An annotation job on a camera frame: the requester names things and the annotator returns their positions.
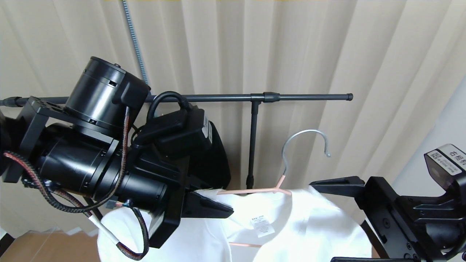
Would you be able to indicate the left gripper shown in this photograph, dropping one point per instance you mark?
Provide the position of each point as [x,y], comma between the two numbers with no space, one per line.
[91,167]

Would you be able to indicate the white garment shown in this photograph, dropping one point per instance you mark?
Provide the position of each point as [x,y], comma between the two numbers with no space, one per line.
[309,225]

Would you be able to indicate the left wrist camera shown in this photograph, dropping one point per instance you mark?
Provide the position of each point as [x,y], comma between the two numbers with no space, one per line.
[182,134]

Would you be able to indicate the beige curtain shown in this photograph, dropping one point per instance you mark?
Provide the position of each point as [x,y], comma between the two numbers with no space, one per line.
[255,43]

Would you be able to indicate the black shorts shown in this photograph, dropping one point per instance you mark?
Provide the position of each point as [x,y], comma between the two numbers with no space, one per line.
[218,160]

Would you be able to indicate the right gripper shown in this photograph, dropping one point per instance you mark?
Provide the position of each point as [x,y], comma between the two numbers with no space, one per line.
[393,218]

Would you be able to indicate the pink clothes hanger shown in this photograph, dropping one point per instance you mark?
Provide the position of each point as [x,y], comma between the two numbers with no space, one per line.
[255,190]

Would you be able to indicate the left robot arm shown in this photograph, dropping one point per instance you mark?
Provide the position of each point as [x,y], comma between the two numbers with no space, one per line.
[102,94]

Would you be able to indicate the black clothes rack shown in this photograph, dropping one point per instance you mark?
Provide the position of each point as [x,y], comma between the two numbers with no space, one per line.
[291,97]

